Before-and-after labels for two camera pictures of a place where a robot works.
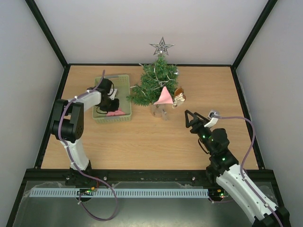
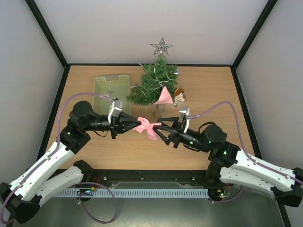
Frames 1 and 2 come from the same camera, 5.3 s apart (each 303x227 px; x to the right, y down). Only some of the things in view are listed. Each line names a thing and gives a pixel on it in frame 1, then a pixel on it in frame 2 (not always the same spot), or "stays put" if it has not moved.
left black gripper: [114, 108] → [123, 123]
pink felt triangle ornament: [164, 98] stays put
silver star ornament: [161, 47] stays put
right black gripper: [196, 123] → [176, 135]
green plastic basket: [122, 83] stays put
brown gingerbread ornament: [179, 98] stays put
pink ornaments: [119, 112] → [145, 124]
